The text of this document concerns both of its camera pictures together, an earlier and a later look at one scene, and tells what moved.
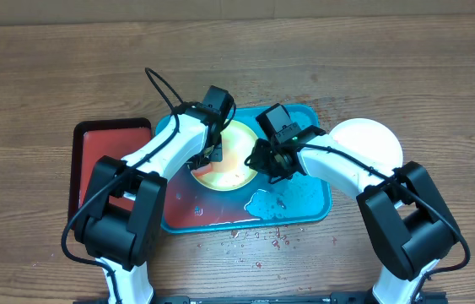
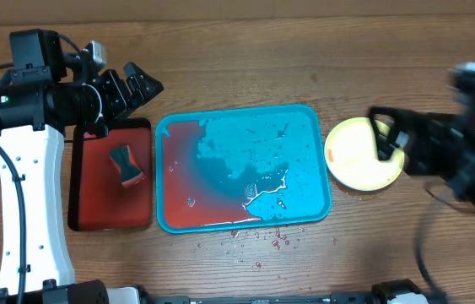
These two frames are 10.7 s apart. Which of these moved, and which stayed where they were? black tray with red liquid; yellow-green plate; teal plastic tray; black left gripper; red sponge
Moved: black left gripper; yellow-green plate; red sponge
Stayed: black tray with red liquid; teal plastic tray
